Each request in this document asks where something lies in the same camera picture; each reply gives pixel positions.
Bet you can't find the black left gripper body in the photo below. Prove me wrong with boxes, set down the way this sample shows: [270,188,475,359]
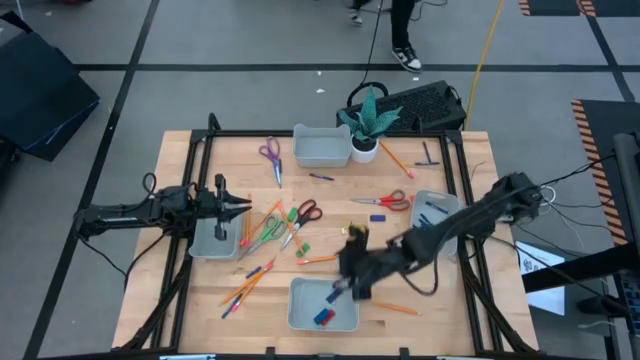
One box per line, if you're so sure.
[197,173,229,243]

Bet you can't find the black floor cable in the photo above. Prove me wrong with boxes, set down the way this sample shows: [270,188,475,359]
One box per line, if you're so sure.
[346,0,390,108]

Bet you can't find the dark T-shaped hex key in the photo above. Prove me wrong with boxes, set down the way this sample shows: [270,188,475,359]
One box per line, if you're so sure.
[414,140,442,167]

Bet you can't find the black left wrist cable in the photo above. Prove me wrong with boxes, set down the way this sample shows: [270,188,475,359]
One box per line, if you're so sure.
[141,172,158,200]

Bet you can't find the black and red scissors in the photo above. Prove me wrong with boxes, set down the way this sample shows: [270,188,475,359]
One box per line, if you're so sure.
[279,198,324,251]

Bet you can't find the yellow floor cable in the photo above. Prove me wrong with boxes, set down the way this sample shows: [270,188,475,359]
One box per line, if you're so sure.
[463,0,505,130]

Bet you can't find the black base cable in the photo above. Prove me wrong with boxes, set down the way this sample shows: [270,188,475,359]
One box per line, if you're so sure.
[77,232,169,292]
[539,152,617,191]

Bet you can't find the green plant in white pot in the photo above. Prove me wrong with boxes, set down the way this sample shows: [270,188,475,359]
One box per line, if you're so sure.
[337,85,404,165]

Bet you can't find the purple scissors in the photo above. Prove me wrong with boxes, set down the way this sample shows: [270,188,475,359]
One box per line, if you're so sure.
[258,135,284,190]

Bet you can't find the dark blue folded mat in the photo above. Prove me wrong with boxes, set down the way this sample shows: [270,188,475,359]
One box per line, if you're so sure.
[0,10,101,163]

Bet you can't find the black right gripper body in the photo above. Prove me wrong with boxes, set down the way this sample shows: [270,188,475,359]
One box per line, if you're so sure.
[348,224,389,302]

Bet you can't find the black left base cable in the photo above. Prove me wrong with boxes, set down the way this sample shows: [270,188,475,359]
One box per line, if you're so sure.
[77,232,169,292]

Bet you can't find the black aluminium frame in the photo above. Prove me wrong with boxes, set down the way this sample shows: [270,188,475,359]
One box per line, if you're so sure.
[119,112,539,357]

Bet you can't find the white printed paper sheet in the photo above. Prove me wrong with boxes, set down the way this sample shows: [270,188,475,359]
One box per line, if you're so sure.
[514,240,567,317]

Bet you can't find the black hazard-striped floor mat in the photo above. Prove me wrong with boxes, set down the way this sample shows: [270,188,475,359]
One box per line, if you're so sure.
[571,98,640,247]
[517,0,640,18]

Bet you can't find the black right base cable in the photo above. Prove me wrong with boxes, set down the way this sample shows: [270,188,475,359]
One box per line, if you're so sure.
[539,152,617,191]

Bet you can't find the black stand bar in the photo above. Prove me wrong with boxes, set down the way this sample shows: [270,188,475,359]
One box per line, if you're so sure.
[521,242,640,295]

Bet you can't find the dark blue pen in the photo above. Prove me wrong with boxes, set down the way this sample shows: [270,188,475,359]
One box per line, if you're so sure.
[221,297,244,320]

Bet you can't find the thin black cable tangle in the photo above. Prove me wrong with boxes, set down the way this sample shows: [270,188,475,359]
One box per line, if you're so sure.
[414,0,449,22]

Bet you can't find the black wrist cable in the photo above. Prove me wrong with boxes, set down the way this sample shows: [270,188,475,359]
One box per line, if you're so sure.
[399,259,442,297]
[141,172,158,200]

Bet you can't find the black stand foot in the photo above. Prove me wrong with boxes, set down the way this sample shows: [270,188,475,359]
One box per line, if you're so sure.
[574,294,632,319]

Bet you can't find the person's leg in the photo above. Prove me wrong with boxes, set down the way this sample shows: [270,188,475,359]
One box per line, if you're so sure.
[389,0,418,51]

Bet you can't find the black perforated computer case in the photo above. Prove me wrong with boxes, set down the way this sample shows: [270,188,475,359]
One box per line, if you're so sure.
[335,79,468,135]

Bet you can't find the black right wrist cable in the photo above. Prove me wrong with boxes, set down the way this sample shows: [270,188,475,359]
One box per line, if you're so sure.
[399,259,442,297]

